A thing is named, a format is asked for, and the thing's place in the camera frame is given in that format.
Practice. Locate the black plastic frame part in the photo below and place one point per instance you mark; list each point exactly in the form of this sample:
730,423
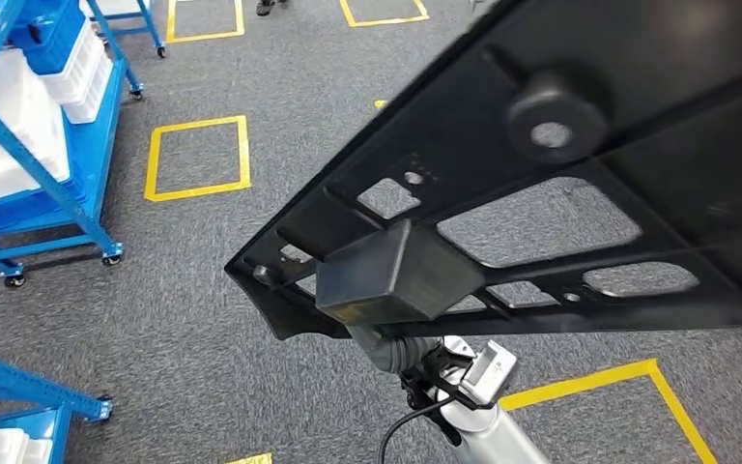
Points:
601,38

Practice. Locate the person's foot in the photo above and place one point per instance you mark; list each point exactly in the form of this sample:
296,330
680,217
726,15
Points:
267,6

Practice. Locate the blue plastic bin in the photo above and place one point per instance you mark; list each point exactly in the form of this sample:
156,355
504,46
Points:
51,38
12,218

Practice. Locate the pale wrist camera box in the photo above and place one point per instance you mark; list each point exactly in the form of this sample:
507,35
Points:
492,374

